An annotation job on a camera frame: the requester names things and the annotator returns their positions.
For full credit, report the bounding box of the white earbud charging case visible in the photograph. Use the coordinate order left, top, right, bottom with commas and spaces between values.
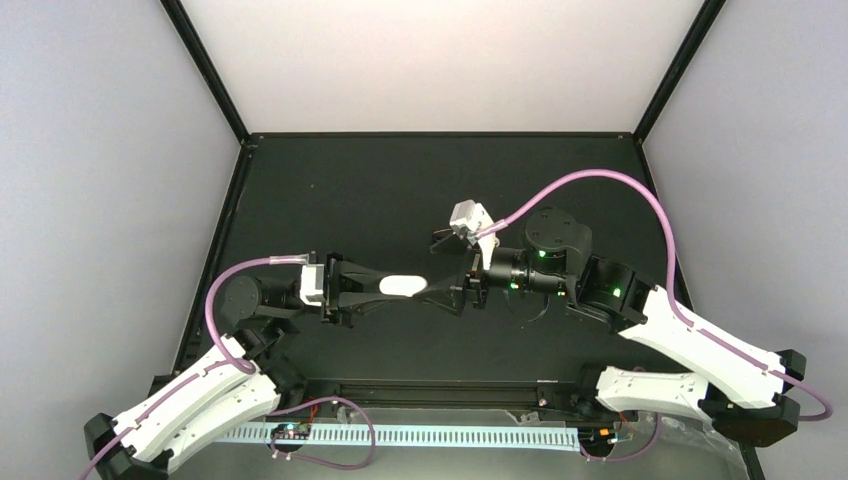
378, 274, 428, 297

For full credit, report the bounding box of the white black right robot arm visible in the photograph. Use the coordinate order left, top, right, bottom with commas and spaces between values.
410, 201, 806, 447

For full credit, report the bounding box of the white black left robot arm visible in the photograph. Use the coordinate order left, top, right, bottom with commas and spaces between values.
79, 254, 428, 479

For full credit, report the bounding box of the clear plastic sheet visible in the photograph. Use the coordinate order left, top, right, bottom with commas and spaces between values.
503, 409, 750, 480

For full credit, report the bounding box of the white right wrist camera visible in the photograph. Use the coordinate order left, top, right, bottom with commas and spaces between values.
449, 199, 500, 271

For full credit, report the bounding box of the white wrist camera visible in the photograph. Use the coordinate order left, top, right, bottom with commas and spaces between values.
298, 264, 325, 307
449, 199, 500, 271

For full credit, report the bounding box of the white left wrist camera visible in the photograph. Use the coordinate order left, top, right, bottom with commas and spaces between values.
298, 264, 325, 307

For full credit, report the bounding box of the black front mounting rail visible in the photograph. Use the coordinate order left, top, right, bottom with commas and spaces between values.
145, 376, 740, 425

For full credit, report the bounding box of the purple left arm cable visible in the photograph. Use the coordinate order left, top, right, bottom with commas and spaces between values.
78, 252, 311, 480

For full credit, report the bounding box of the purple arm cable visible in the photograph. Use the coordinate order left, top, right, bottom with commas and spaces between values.
78, 252, 311, 480
473, 168, 835, 463

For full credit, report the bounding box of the white slotted cable duct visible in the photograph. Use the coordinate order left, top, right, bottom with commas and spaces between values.
218, 423, 584, 453

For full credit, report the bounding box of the black left rear frame post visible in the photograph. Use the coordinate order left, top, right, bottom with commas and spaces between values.
160, 0, 250, 144

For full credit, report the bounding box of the black frame post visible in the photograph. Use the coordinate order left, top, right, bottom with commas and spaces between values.
633, 0, 726, 145
160, 0, 250, 144

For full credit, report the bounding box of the black right rear frame post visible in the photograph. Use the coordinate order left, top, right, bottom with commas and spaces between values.
633, 0, 726, 145

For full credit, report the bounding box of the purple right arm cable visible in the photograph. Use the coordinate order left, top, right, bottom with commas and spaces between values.
473, 168, 835, 463

